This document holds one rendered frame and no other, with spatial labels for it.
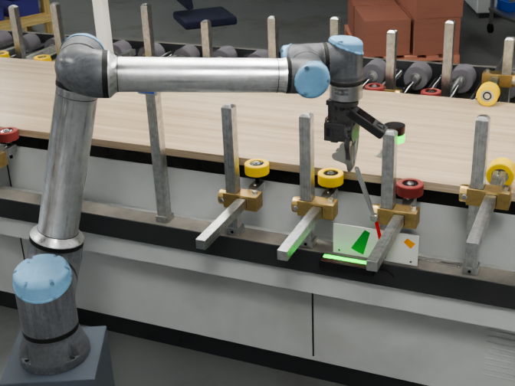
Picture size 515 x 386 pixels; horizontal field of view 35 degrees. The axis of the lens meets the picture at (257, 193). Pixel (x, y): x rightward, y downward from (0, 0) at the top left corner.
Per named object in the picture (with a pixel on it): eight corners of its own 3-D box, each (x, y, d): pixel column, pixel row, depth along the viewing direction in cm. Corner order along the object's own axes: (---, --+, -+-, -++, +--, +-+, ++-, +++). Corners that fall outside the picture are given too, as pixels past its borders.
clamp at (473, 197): (507, 211, 222) (510, 194, 220) (457, 204, 227) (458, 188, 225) (510, 202, 227) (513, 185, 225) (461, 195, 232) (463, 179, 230)
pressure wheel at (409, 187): (418, 223, 244) (420, 188, 240) (392, 219, 247) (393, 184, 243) (424, 212, 251) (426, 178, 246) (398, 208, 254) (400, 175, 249)
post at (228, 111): (238, 246, 265) (231, 106, 244) (228, 245, 266) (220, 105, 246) (243, 242, 268) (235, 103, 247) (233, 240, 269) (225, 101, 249)
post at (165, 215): (167, 224, 272) (155, 94, 253) (155, 221, 274) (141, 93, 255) (174, 217, 276) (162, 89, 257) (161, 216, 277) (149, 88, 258)
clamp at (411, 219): (415, 230, 236) (416, 214, 234) (370, 223, 241) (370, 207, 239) (420, 221, 241) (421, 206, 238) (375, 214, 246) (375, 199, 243)
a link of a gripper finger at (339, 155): (333, 169, 232) (333, 139, 228) (353, 171, 230) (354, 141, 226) (329, 173, 230) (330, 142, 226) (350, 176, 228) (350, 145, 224)
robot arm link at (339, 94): (366, 79, 222) (356, 89, 214) (366, 96, 224) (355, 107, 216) (335, 76, 226) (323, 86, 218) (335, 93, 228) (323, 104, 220)
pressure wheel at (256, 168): (273, 195, 266) (273, 163, 261) (251, 201, 263) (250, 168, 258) (264, 187, 273) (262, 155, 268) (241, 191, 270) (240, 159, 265)
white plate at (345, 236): (417, 266, 240) (418, 237, 236) (332, 252, 250) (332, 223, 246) (417, 266, 241) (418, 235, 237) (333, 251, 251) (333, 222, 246)
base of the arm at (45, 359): (84, 372, 217) (80, 341, 213) (12, 377, 216) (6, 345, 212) (94, 332, 234) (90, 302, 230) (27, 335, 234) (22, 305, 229)
